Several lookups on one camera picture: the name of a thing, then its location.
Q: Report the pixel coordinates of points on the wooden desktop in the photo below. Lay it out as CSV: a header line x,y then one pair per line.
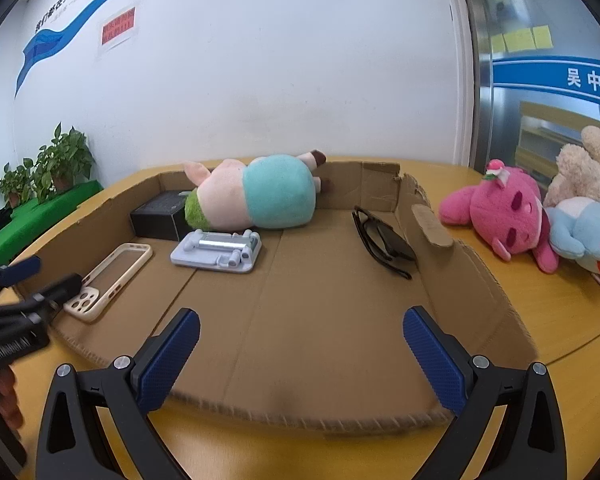
x,y
555,310

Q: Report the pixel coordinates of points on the small potted green plant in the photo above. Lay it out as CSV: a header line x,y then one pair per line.
x,y
15,182

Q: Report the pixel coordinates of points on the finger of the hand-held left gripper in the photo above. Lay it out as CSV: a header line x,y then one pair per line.
x,y
22,266
60,285

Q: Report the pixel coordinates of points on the small white box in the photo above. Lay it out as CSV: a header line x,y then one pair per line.
x,y
215,260

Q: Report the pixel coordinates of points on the large potted green plant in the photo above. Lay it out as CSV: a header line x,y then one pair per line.
x,y
62,157

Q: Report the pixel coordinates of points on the green turf table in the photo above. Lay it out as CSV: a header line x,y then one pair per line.
x,y
45,210

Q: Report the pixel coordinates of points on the black product box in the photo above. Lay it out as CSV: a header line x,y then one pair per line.
x,y
157,220

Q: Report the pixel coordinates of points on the metal door frame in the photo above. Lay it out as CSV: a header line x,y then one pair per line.
x,y
472,85

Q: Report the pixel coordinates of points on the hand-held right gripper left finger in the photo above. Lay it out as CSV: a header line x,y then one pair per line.
x,y
170,360

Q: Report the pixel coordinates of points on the pink pig plush toy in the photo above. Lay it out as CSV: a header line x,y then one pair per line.
x,y
275,190

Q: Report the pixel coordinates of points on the blue ribbon wall decal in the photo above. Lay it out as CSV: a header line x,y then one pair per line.
x,y
50,40

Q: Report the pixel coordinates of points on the beige clear phone case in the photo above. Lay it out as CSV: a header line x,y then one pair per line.
x,y
87,306

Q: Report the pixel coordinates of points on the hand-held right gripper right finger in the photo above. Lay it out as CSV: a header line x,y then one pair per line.
x,y
432,365

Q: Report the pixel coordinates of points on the light blue plush toy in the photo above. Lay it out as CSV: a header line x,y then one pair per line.
x,y
575,230

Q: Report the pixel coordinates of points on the black clip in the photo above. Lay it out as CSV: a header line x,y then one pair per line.
x,y
385,242

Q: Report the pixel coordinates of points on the red wall notice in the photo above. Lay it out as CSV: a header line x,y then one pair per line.
x,y
119,26

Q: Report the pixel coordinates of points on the beige plush toy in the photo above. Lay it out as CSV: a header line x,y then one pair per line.
x,y
585,175

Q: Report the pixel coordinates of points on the person's left hand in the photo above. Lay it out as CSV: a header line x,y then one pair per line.
x,y
5,395

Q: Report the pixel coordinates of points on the yellow sticky note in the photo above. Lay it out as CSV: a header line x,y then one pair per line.
x,y
519,40
541,36
497,43

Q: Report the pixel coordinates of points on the blue door banner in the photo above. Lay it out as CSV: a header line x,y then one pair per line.
x,y
540,72

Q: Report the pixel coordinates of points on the brown cardboard box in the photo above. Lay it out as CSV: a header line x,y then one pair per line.
x,y
305,320

